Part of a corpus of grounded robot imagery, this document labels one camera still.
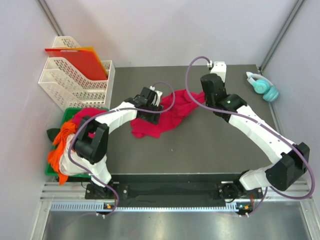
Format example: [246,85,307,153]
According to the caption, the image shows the red t-shirt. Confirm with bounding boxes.
[130,89,199,138]
[70,107,107,131]

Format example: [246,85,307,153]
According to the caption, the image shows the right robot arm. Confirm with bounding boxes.
[200,73,310,198]

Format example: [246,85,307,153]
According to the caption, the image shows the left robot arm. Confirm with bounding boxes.
[68,86,163,199]

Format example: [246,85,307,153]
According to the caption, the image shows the teal white headphones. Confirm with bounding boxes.
[246,71,279,102]

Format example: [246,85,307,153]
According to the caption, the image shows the red t-shirt in bin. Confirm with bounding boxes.
[70,107,107,131]

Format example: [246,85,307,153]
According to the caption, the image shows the red orange folder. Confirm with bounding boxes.
[44,47,108,81]

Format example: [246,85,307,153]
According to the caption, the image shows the white perforated file rack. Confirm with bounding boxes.
[37,36,116,112]

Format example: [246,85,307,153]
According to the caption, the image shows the green plastic bin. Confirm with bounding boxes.
[45,107,108,185]

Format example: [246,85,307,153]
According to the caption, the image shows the orange t-shirt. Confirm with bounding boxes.
[47,120,77,185]

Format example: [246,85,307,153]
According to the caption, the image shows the white t-shirt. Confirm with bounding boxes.
[59,134,111,177]

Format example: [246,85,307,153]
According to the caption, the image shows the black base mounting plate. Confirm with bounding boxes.
[84,173,266,208]

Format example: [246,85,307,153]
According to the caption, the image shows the dark green cloth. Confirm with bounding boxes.
[46,128,60,143]

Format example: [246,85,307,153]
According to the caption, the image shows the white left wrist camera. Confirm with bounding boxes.
[149,86,163,107]

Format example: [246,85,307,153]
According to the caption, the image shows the slotted cable duct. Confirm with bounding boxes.
[50,201,250,212]

